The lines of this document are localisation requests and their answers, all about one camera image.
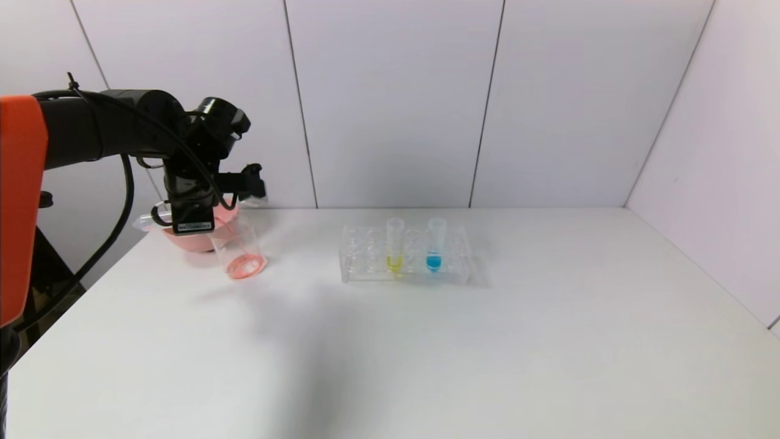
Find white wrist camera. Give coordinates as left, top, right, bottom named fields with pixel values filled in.
left=239, top=163, right=268, bottom=208

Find clear acrylic test tube rack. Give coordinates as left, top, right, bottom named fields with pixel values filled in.
left=339, top=225, right=473, bottom=285

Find blue pigment test tube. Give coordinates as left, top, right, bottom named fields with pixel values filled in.
left=425, top=218, right=446, bottom=273

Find yellow pigment test tube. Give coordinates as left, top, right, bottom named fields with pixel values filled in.
left=386, top=218, right=406, bottom=275

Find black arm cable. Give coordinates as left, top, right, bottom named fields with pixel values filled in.
left=15, top=73, right=241, bottom=333

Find pink bowl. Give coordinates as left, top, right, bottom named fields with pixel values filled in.
left=160, top=204, right=239, bottom=254

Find clear glass beaker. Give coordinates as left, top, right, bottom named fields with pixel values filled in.
left=209, top=219, right=268, bottom=281

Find red pigment test tube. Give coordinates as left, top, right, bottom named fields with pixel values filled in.
left=133, top=210, right=174, bottom=235

